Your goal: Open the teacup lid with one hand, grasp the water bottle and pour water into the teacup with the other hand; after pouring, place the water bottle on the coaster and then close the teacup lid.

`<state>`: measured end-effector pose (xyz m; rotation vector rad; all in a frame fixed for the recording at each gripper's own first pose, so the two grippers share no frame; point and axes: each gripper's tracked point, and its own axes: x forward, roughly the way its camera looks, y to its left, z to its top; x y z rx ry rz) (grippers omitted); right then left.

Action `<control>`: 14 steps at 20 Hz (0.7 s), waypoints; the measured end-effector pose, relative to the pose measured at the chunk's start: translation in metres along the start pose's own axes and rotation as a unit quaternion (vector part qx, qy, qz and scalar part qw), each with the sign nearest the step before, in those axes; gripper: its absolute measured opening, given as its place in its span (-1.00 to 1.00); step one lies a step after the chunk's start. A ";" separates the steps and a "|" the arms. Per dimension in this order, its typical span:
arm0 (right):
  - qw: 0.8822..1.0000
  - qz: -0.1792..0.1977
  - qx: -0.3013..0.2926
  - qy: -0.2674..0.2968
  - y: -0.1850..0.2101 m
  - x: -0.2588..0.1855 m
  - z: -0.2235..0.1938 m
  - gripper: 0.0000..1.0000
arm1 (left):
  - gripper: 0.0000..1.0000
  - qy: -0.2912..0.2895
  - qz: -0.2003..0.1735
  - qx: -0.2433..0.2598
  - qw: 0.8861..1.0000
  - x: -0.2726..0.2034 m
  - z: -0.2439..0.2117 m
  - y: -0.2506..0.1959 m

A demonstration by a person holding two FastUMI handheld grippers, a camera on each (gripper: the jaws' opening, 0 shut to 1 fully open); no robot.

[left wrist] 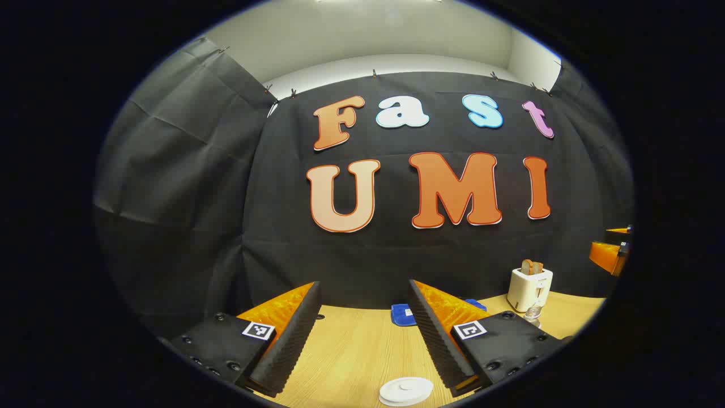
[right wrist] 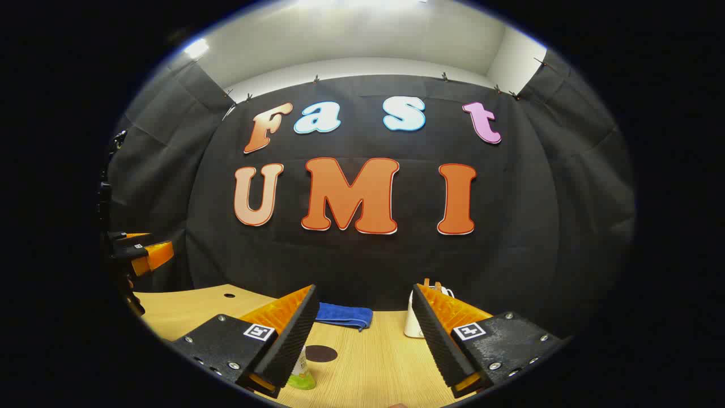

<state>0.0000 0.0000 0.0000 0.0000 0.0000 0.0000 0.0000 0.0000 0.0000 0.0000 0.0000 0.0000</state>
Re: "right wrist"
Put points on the black backdrop cloth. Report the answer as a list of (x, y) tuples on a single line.
[(368, 260)]

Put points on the blue towel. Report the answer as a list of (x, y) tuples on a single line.
[(342, 314)]

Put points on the dark round coaster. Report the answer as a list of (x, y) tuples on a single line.
[(323, 353)]

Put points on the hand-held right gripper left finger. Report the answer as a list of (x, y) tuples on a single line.
[(291, 345)]

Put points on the white toaster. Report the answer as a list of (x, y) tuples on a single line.
[(413, 323)]

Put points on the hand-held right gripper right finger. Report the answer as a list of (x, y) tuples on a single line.
[(439, 345)]

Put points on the clear plastic water bottle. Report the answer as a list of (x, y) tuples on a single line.
[(303, 375)]

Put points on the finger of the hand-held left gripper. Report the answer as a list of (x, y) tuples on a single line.
[(133, 240), (153, 256)]

